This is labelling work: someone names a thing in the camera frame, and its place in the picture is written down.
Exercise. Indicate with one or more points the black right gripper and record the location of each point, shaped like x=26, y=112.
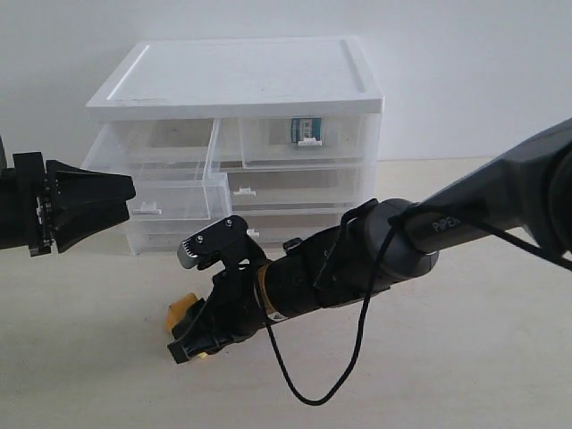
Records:
x=232, y=314

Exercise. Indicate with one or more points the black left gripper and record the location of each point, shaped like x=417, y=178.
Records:
x=90, y=202

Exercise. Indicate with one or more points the yellow cheese wedge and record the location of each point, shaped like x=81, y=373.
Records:
x=176, y=310

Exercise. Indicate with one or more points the white pill bottle blue label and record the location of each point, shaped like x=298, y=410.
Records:
x=306, y=132

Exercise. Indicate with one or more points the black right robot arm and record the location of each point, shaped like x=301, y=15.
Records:
x=375, y=245

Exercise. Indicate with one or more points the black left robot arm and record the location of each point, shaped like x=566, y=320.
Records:
x=12, y=224

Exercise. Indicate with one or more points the white plastic drawer cabinet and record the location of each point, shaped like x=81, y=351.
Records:
x=239, y=78

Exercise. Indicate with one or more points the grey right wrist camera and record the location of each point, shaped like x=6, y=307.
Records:
x=225, y=241

